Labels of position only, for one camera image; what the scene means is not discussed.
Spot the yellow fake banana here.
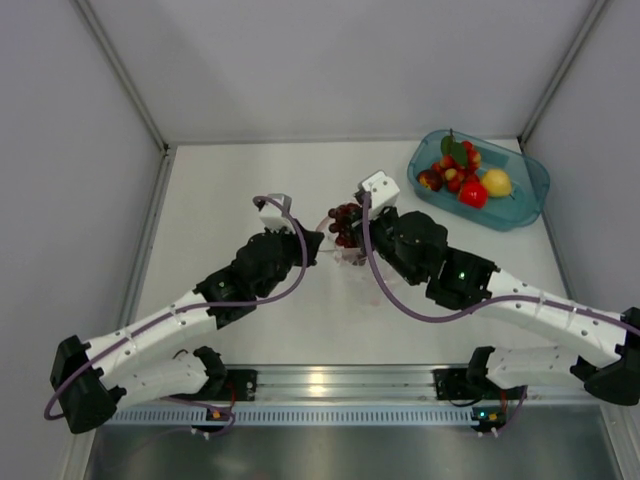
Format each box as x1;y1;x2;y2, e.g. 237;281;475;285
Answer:
480;169;513;198

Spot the clear zip top bag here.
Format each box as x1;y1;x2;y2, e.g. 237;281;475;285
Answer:
316;215;384;307

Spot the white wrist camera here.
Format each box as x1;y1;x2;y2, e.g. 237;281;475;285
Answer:
354;170;400;210
255;193;294;232

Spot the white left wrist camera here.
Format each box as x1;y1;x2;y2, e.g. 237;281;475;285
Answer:
255;193;294;232

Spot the red fake apple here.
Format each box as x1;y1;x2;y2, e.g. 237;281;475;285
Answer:
458;181;489;209

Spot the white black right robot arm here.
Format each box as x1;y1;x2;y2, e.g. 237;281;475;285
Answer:
344;207;639;406

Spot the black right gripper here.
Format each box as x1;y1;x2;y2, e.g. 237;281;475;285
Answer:
348;202;423;286

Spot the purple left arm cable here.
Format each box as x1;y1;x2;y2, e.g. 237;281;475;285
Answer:
44;193;309;440

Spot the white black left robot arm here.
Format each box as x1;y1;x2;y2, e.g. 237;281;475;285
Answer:
44;229;324;434

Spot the red yellow fake cherry bunch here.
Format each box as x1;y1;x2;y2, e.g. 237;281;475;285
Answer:
431;129;482;194

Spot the aluminium mounting rail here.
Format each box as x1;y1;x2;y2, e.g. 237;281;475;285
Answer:
79;363;626;402

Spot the teal transparent plastic bin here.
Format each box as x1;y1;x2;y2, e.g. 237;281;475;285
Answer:
407;129;551;231

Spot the fake purple grape bunch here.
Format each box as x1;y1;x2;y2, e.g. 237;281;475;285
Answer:
327;202;362;249

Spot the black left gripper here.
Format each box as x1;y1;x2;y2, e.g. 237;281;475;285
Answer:
256;218;322;299

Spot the light blue cable duct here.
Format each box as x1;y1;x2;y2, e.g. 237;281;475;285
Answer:
106;404;483;427

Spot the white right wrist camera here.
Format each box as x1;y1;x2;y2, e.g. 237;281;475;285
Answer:
354;170;400;210

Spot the dark red fake peach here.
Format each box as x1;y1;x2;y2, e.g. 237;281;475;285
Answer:
416;169;443;192

